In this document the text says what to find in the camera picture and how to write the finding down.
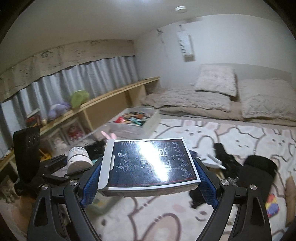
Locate toothpick jar white lid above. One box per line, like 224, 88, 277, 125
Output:
67, 146, 93, 174

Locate dark glossy book box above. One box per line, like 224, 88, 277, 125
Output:
98, 138, 201, 197

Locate black feather hair clip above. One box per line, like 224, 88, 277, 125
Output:
82, 140, 106, 161

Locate white cardboard box with clutter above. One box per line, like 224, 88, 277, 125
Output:
108, 107, 160, 133

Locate colourful card box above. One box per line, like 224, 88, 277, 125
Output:
265, 193, 280, 218

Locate red dress doll in case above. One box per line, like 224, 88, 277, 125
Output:
61, 118, 86, 144

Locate purple plush toy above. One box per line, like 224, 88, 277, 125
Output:
48, 101, 71, 121

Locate yarn wrapped cardboard tube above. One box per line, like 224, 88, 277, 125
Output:
285, 176, 295, 227

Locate black visor cap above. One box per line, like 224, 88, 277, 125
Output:
237, 155, 278, 202

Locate grey curtain with valance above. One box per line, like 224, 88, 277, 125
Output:
1, 40, 139, 156

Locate wooden shelf unit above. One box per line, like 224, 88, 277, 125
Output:
0, 76, 161, 172

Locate bunny print bed sheet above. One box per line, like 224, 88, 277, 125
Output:
86, 118, 295, 240

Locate green plush toy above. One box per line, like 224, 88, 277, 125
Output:
70, 90, 89, 109

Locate clear plastic storage bin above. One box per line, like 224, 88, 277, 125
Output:
78, 108, 162, 216

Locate beige folded blanket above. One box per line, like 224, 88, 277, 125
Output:
139, 90, 296, 128

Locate right quilted beige pillow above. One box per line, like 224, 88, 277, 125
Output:
237, 79, 295, 121

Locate fluffy beige pillow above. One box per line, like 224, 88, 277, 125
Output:
195, 64, 237, 97

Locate ceiling smoke detector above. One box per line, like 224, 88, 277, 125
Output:
175, 6, 187, 13

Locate white charging cable on wall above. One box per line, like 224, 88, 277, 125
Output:
157, 29, 174, 70

